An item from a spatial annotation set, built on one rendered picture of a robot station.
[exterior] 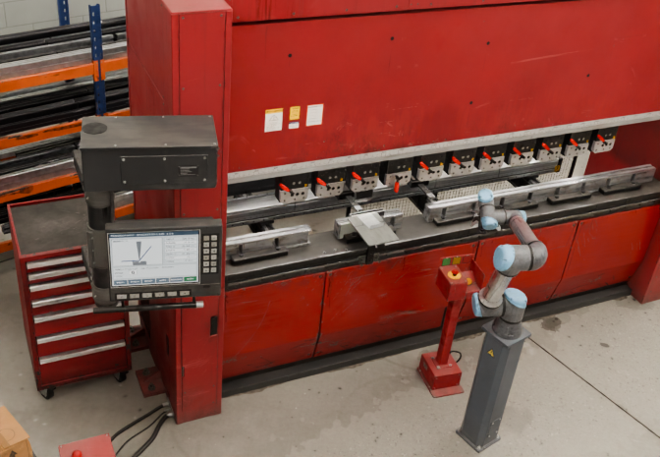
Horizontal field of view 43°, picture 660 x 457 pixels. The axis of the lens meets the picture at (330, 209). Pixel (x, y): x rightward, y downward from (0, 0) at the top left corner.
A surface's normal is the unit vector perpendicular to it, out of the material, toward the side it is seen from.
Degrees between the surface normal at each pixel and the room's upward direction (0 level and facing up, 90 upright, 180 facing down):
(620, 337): 0
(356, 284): 90
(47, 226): 0
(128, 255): 90
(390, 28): 90
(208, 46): 90
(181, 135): 1
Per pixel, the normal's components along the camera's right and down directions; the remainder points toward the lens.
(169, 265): 0.20, 0.55
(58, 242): 0.09, -0.83
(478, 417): -0.79, 0.28
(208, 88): 0.41, 0.53
